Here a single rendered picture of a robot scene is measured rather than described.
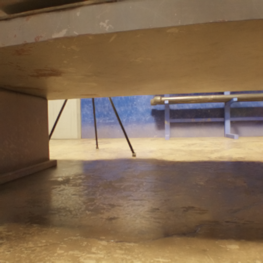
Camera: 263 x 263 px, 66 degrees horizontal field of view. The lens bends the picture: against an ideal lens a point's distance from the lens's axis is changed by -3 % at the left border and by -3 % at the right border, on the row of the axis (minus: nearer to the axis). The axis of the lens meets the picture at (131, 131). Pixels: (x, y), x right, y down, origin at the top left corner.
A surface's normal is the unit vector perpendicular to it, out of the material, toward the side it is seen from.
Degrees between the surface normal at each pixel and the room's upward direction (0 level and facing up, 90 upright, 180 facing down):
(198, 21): 90
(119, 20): 90
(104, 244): 0
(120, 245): 0
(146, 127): 90
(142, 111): 90
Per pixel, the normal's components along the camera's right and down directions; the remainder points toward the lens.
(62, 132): -0.18, 0.03
